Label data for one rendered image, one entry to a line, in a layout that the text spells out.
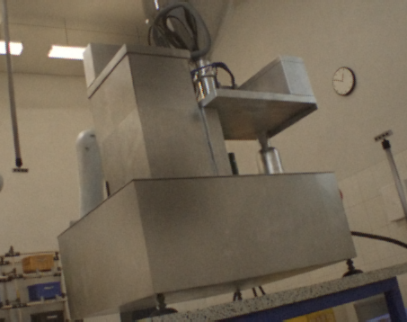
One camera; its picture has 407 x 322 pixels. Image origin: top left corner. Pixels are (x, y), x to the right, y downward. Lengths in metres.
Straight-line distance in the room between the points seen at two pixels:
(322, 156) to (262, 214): 4.79
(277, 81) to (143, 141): 0.44
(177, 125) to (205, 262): 0.32
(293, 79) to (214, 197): 0.43
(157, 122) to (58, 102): 6.71
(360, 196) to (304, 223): 4.37
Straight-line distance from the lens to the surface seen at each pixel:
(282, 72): 1.43
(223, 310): 0.99
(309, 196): 1.34
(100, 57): 1.44
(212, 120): 1.28
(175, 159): 1.19
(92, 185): 2.17
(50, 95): 7.90
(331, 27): 6.04
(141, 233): 1.06
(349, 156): 5.76
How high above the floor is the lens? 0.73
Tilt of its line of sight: 17 degrees up
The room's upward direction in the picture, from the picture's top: 12 degrees counter-clockwise
